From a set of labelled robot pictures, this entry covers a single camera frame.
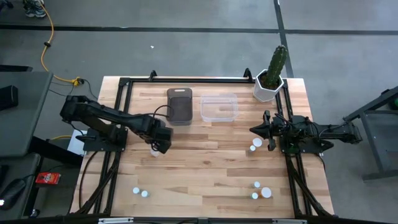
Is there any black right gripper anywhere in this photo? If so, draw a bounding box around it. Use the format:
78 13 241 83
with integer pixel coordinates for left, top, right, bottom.
249 110 295 152

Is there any dark brown plastic bin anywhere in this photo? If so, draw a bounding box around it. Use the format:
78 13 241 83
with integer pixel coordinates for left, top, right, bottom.
166 88 193 126

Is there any clear plastic bin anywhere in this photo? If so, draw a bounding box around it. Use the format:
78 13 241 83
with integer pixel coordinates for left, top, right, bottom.
200 93 239 123

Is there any white hexagonal plant pot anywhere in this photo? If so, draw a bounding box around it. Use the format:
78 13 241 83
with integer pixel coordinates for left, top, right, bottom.
252 68 285 103

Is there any green cactus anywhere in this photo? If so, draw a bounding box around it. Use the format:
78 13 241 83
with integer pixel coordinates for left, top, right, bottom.
264 45 289 90

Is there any white sheet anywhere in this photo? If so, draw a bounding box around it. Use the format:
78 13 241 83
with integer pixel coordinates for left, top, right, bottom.
67 129 88 156

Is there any black metal cart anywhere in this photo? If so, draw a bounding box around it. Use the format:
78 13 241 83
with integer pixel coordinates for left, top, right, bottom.
343 86 398 182

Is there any dark low desk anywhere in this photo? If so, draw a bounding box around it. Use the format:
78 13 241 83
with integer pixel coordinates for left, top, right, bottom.
0 136 84 220

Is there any red packet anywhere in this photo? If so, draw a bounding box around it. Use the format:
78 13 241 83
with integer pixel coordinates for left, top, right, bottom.
34 171 62 185

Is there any gray desk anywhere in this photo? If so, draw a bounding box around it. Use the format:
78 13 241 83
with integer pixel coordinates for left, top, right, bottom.
0 71 54 158

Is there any black box on desk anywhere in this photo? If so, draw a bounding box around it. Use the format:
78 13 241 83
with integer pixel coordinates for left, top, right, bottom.
0 85 19 111

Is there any black computer mouse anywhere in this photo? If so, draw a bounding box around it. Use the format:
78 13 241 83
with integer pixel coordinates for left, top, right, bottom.
0 178 27 211

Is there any person's shoe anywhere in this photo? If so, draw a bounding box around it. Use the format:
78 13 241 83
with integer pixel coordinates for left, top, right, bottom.
23 0 47 19

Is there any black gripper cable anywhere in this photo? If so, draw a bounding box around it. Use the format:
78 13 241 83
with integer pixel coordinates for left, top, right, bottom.
152 104 173 126

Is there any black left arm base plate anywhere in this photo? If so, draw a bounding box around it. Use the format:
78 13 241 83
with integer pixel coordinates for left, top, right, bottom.
75 126 129 153

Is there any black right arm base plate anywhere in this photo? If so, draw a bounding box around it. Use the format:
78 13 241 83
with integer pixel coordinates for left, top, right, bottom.
279 129 335 154

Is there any black aluminium rig frame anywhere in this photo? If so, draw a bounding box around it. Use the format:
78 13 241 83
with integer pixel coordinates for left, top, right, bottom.
73 76 335 218

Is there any black floor cable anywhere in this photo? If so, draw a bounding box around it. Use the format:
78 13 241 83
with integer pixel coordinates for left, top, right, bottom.
49 78 101 101

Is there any yellow extension cable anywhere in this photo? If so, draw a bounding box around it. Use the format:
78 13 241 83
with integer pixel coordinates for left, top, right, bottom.
39 0 82 86

